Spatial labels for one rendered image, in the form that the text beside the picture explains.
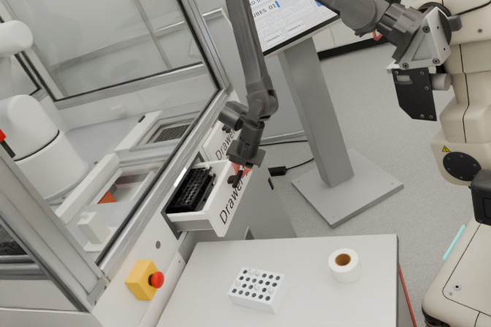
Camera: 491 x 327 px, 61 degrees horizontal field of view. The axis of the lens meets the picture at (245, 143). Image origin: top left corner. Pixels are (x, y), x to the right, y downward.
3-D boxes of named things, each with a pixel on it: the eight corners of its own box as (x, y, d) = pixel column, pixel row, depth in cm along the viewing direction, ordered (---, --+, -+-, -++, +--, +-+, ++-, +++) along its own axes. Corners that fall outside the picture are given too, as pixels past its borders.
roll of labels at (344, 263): (333, 285, 96) (328, 274, 94) (331, 261, 102) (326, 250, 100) (364, 281, 94) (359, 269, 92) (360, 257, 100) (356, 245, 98)
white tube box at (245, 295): (289, 284, 101) (285, 274, 99) (275, 314, 95) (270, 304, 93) (248, 276, 108) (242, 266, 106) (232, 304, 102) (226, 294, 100)
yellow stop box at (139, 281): (166, 277, 107) (153, 258, 104) (153, 301, 102) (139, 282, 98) (150, 277, 109) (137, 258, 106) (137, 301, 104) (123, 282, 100)
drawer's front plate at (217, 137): (242, 125, 167) (232, 102, 162) (218, 171, 145) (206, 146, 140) (239, 126, 168) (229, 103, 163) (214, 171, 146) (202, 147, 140)
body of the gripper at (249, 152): (231, 144, 121) (237, 124, 117) (264, 155, 120) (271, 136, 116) (224, 157, 116) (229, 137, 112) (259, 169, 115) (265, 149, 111)
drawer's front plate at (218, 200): (252, 171, 137) (240, 144, 132) (223, 237, 115) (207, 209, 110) (248, 171, 138) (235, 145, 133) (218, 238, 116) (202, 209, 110)
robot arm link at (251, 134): (258, 129, 107) (269, 120, 111) (237, 117, 109) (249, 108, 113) (252, 149, 111) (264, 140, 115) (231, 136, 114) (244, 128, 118)
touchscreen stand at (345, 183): (404, 187, 223) (360, 4, 174) (332, 228, 217) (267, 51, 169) (353, 151, 266) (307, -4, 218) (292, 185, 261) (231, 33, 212)
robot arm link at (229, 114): (264, 103, 104) (278, 101, 112) (229, 82, 108) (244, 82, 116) (245, 144, 108) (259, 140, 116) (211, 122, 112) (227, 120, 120)
